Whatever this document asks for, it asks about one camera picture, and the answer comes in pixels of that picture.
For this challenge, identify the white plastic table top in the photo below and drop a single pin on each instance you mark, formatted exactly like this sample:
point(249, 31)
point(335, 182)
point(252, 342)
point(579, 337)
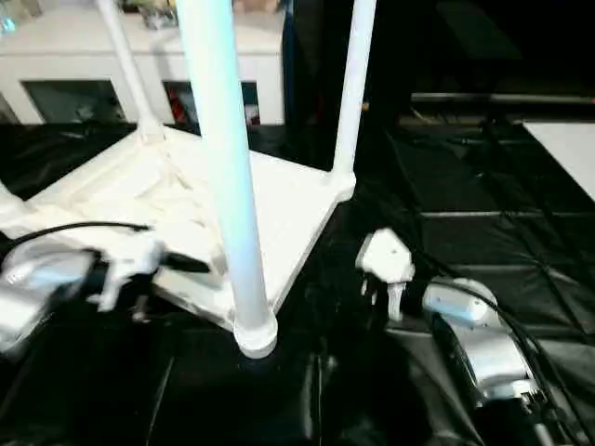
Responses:
point(116, 195)

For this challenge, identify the white tapered table leg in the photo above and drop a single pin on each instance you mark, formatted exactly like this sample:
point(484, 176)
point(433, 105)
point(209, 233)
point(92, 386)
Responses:
point(7, 204)
point(353, 93)
point(125, 60)
point(223, 139)

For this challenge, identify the black work mat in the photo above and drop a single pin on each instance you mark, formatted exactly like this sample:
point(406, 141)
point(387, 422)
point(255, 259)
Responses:
point(488, 279)

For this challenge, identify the red bottle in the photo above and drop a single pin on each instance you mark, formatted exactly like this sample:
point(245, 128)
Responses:
point(175, 107)

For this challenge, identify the small white jar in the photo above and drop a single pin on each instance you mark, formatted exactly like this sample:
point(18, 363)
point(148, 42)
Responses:
point(251, 113)

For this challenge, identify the white flat board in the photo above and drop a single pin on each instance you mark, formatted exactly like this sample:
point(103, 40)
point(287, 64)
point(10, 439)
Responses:
point(567, 153)

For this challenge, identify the dark metal bar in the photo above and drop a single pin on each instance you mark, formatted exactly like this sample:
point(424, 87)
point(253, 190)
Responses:
point(511, 98)

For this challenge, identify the white sideboard cabinet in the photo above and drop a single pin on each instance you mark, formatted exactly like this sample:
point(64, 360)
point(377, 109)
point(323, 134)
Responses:
point(70, 51)

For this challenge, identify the dark bag of items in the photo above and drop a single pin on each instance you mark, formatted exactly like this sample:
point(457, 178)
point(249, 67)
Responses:
point(158, 16)

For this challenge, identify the teal white plastic object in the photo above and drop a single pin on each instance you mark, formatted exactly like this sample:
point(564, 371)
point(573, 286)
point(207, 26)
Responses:
point(8, 13)

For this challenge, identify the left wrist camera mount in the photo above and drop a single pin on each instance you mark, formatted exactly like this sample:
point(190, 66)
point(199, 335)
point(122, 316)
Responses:
point(135, 260)

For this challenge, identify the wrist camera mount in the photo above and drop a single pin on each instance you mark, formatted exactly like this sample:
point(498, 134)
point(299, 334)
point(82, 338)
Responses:
point(386, 255)
point(135, 260)

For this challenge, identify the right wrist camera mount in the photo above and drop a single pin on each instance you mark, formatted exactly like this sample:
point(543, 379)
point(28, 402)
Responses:
point(386, 255)

